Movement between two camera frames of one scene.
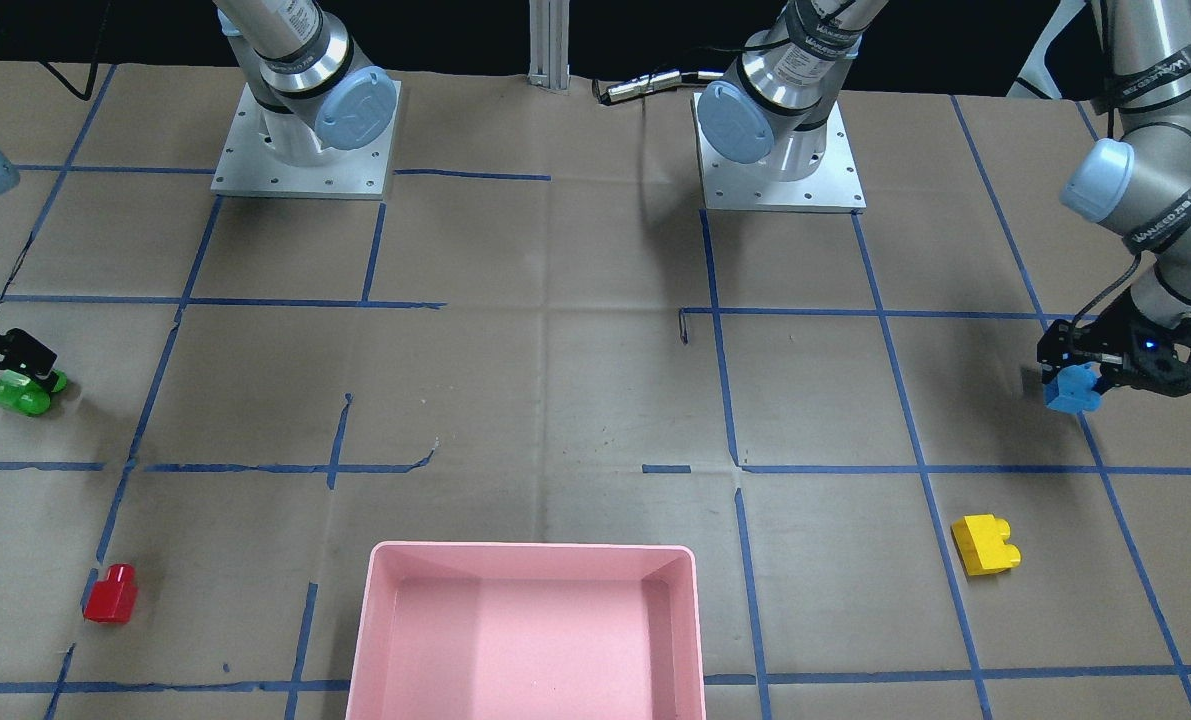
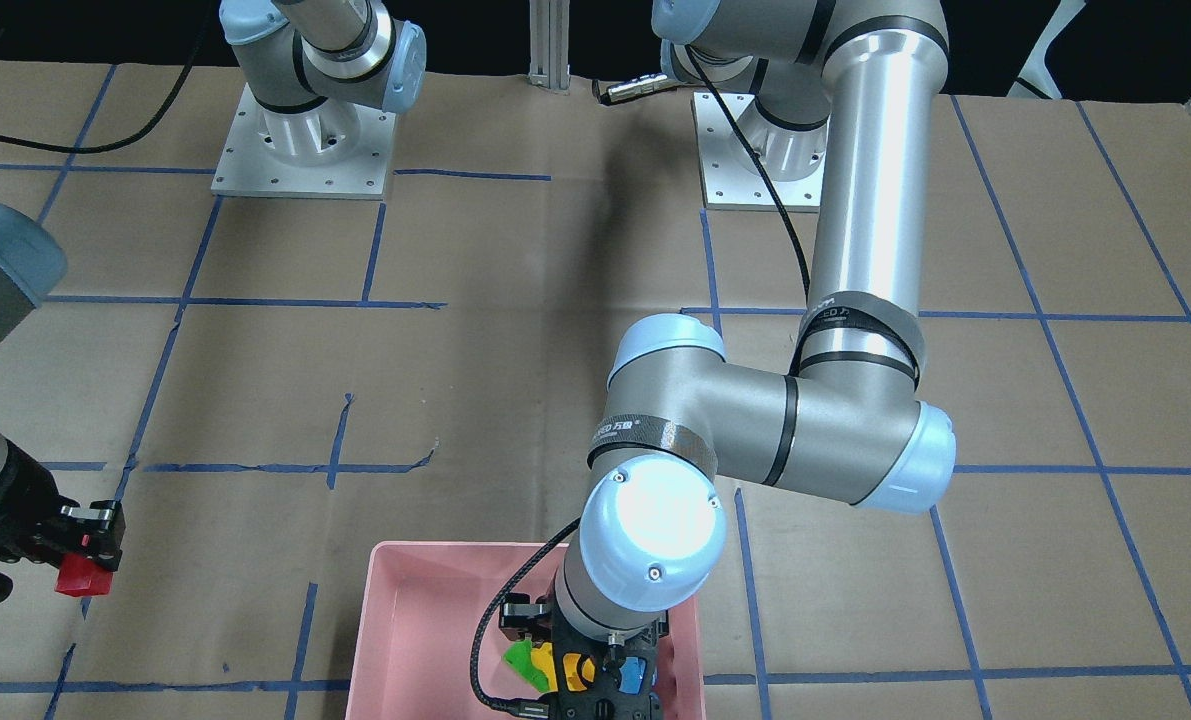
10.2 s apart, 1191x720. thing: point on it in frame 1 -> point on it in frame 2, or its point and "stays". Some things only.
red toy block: x=112 y=600 -> x=79 y=576
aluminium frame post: x=549 y=44 stays
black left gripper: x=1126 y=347 -> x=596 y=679
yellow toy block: x=981 y=544 -> x=544 y=657
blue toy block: x=1072 y=389 -> x=632 y=674
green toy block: x=15 y=390 -> x=518 y=656
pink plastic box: x=528 y=631 stays
